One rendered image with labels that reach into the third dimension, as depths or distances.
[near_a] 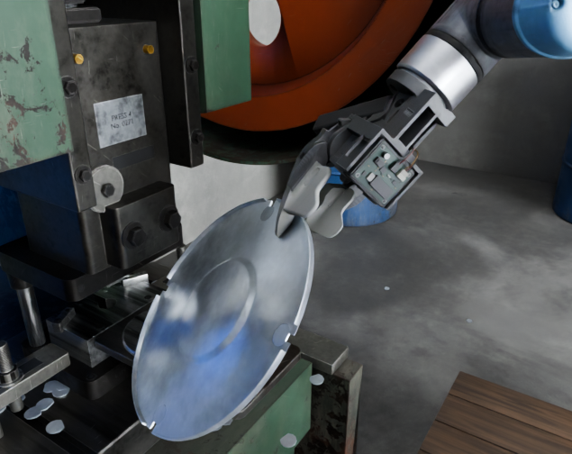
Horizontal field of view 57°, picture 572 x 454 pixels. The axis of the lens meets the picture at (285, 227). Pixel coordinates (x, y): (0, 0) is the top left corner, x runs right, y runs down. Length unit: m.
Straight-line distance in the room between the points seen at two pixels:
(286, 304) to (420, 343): 1.56
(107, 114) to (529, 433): 1.04
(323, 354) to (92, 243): 0.44
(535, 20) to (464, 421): 0.95
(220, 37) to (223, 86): 0.06
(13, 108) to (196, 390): 0.32
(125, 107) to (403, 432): 1.32
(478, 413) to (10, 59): 1.12
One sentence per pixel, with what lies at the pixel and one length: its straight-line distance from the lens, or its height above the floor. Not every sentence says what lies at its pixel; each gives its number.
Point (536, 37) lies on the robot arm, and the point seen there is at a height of 1.17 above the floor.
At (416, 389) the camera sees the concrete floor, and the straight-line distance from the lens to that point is 1.87.
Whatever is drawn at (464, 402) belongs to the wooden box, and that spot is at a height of 0.35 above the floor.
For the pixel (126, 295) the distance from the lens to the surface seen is 0.85.
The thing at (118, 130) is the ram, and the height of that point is 1.05.
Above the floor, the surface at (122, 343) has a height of 0.78.
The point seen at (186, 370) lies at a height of 0.83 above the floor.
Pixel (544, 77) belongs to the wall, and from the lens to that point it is 3.79.
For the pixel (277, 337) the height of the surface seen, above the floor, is 0.91.
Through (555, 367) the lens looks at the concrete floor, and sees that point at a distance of 2.12.
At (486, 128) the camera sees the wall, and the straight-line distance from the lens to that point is 3.91.
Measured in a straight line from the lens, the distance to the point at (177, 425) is 0.58.
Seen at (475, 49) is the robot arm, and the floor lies 1.15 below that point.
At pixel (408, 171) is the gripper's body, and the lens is 0.54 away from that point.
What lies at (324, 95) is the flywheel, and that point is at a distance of 0.86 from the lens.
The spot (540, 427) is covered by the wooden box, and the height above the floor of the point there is 0.35.
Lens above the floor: 1.21
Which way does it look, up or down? 25 degrees down
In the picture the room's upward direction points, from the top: straight up
